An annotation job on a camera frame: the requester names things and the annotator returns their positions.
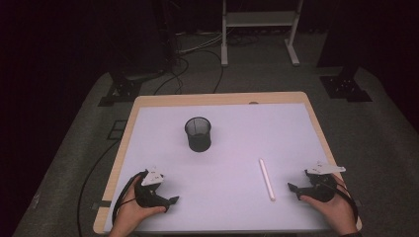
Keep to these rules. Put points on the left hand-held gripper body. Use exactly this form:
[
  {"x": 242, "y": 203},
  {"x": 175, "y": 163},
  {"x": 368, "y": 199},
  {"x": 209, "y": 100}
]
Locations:
[{"x": 145, "y": 194}]

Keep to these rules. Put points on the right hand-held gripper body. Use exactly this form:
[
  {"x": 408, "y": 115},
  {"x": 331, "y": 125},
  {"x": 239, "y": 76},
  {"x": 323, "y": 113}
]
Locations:
[{"x": 321, "y": 189}]

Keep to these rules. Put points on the person's left hand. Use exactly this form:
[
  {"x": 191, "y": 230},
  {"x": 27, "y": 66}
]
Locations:
[{"x": 131, "y": 214}]

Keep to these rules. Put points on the person's right hand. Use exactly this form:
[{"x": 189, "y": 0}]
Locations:
[{"x": 336, "y": 210}]

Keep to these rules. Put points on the white pen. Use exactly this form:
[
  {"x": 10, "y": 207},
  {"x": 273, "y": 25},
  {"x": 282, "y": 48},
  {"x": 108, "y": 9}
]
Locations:
[{"x": 267, "y": 179}]

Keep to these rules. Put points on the dark tape strip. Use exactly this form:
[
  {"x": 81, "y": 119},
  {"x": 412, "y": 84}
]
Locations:
[{"x": 101, "y": 204}]

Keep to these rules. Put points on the white table mat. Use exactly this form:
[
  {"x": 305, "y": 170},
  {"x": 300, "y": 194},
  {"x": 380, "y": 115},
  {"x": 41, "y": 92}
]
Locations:
[{"x": 230, "y": 197}]

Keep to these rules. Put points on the black mesh pen holder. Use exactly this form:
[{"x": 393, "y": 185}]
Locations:
[{"x": 198, "y": 136}]

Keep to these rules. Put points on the dark floor outlet box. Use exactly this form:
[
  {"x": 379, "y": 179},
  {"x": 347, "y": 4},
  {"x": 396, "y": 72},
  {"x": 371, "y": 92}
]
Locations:
[{"x": 117, "y": 129}]

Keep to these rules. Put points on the black stand base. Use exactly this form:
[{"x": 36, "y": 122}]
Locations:
[
  {"x": 123, "y": 90},
  {"x": 344, "y": 87}
]

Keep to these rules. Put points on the white metal stand frame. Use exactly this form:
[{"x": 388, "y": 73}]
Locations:
[{"x": 260, "y": 18}]

